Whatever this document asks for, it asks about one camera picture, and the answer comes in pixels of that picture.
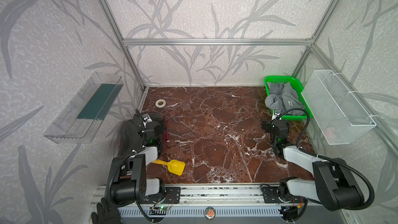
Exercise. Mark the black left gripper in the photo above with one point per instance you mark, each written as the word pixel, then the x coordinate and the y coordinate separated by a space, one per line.
pixel 142 124

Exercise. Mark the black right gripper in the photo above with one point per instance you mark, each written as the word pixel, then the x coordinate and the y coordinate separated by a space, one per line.
pixel 270 124

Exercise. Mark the dark grey striped shirt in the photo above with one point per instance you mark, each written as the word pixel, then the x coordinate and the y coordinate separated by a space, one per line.
pixel 153 136

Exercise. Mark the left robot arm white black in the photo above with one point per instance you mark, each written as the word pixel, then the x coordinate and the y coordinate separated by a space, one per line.
pixel 128 182

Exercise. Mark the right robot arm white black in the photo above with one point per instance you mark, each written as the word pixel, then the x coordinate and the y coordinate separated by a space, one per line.
pixel 335 185

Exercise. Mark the maroon folded shirt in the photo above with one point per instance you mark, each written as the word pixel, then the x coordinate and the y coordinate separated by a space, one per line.
pixel 166 133

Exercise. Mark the light grey shirt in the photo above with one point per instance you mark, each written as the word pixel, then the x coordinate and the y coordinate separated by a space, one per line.
pixel 283 97

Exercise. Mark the white tape roll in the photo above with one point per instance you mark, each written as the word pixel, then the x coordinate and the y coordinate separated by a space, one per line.
pixel 161 103

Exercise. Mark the yellow toy shovel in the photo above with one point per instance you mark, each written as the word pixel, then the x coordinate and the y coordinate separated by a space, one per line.
pixel 174 166

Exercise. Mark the green plastic basket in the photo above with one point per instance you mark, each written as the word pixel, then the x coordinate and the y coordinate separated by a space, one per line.
pixel 296 85

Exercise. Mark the small green circuit board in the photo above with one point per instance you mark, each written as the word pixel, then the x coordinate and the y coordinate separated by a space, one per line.
pixel 160 208

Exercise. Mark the black glove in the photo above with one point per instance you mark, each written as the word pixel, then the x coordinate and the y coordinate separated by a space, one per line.
pixel 106 214

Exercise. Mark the round red sticker badge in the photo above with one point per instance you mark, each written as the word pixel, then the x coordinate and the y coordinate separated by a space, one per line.
pixel 210 213

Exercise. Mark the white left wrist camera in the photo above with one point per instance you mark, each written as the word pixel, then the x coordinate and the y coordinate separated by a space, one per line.
pixel 146 118

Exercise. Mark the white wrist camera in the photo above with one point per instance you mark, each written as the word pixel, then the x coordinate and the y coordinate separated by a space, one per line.
pixel 146 118
pixel 275 114

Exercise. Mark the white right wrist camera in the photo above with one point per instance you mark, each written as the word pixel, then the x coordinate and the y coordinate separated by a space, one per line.
pixel 275 114

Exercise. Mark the clear plastic wall tray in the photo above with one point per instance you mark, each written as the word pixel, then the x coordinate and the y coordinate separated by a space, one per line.
pixel 79 122

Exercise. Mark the white wire mesh basket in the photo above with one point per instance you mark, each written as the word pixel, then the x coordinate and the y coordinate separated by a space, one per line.
pixel 340 116

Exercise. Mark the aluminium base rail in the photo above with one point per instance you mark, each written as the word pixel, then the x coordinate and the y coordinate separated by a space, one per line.
pixel 228 200

